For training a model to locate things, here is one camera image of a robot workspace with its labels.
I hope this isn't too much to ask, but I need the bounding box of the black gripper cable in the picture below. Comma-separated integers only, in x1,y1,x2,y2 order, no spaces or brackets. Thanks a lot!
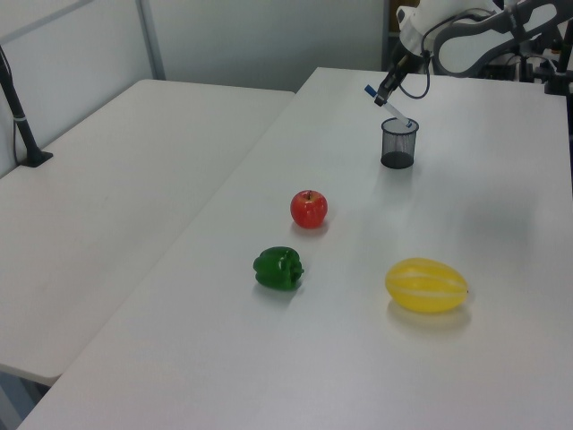
398,13,433,100

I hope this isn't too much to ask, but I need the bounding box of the black camera stand pole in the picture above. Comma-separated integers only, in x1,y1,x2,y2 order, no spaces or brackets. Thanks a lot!
0,44,54,168

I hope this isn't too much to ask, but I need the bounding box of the grey partition frame post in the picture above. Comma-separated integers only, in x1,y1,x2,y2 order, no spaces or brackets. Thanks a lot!
135,0,167,82

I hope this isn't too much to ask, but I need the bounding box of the green toy bell pepper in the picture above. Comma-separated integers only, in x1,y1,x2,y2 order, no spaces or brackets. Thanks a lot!
252,245,305,291

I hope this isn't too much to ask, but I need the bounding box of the yellow striped toy melon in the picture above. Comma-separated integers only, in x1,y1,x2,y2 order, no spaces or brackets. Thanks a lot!
384,256,470,314

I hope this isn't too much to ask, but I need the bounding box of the white marker with blue cap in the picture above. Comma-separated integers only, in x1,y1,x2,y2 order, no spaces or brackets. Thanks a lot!
363,84,414,130

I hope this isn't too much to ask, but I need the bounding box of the black mesh pen cup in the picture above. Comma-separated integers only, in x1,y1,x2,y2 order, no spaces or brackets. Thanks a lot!
380,117,421,170

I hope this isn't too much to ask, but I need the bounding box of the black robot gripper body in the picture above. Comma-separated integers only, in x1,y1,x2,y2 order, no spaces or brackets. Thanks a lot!
383,52,412,93

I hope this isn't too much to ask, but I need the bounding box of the black electronics box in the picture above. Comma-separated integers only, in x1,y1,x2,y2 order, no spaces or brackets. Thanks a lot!
485,54,521,82

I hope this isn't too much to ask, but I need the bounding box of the brown wooden cabinet panel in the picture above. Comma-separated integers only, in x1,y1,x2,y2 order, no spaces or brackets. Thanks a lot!
388,0,404,38

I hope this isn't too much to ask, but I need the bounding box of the red toy apple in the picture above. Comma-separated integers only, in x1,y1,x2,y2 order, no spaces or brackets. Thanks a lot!
290,189,329,229

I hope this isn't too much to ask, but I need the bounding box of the black clamp stand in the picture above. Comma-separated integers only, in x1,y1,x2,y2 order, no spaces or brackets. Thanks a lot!
543,20,573,95

